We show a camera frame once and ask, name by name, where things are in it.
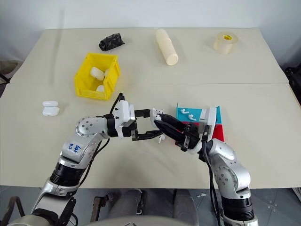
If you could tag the black bulky object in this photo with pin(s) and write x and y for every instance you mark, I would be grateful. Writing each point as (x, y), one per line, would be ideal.
(294, 80)

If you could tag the red plastic tray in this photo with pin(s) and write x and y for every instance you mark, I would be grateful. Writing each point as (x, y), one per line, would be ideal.
(218, 133)

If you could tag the dark round object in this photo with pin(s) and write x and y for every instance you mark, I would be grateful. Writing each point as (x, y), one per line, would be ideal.
(8, 70)

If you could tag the translucent tape roll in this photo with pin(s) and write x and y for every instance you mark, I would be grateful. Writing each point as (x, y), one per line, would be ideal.
(223, 44)

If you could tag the rusty metal bracket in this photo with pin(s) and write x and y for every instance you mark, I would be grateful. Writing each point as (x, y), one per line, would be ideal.
(98, 209)

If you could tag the blue plastic tray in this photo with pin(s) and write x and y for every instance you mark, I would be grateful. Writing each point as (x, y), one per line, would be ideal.
(183, 118)

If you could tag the yellow plastic bin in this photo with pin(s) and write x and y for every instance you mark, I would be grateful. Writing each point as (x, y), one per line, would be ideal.
(81, 73)

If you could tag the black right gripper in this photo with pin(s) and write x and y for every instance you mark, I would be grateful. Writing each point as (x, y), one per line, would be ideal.
(190, 135)

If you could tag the black crumpled plastic bag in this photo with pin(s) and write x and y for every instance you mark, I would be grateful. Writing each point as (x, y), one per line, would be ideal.
(110, 42)

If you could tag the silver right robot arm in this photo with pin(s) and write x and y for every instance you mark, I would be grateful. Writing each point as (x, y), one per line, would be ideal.
(225, 153)

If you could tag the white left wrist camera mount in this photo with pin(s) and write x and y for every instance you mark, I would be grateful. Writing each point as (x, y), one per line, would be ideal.
(123, 113)

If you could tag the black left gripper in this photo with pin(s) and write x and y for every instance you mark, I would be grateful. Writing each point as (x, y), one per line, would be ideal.
(132, 131)

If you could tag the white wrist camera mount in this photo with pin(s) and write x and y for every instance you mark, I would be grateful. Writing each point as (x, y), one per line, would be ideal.
(123, 113)
(209, 116)

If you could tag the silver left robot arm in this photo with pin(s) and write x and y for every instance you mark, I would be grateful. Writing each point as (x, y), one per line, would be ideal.
(87, 127)

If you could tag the cream stacked paper cups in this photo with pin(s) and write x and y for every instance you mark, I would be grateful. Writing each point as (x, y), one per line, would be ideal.
(165, 47)

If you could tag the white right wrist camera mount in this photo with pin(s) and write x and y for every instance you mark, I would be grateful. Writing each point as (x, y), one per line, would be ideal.
(209, 116)

